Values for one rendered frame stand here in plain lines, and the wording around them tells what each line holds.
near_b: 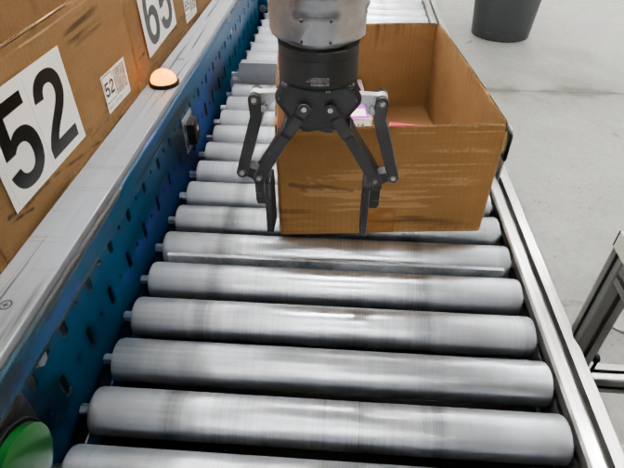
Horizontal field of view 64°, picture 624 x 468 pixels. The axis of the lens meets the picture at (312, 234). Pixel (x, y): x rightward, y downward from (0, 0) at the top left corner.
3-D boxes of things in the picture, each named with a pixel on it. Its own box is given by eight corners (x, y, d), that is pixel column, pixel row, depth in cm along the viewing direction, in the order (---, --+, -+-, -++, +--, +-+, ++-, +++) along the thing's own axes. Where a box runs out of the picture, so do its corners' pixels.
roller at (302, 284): (539, 299, 62) (529, 271, 66) (131, 279, 65) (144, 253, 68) (528, 325, 65) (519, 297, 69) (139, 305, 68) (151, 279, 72)
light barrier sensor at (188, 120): (198, 158, 83) (191, 121, 79) (188, 158, 83) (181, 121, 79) (204, 143, 87) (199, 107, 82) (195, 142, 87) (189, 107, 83)
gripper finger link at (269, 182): (270, 183, 54) (264, 183, 54) (273, 232, 59) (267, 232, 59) (274, 168, 57) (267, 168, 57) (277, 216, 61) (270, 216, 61)
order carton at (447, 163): (482, 231, 72) (512, 124, 61) (279, 235, 71) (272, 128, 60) (426, 108, 102) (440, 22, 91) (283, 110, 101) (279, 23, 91)
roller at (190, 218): (514, 229, 72) (505, 212, 76) (161, 214, 75) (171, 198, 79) (507, 257, 75) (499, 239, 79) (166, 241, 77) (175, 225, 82)
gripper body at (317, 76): (266, 48, 42) (272, 144, 48) (366, 51, 42) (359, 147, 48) (277, 20, 48) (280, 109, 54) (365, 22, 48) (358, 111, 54)
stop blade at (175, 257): (488, 315, 72) (504, 270, 67) (177, 298, 75) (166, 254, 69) (488, 311, 73) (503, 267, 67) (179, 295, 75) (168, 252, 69)
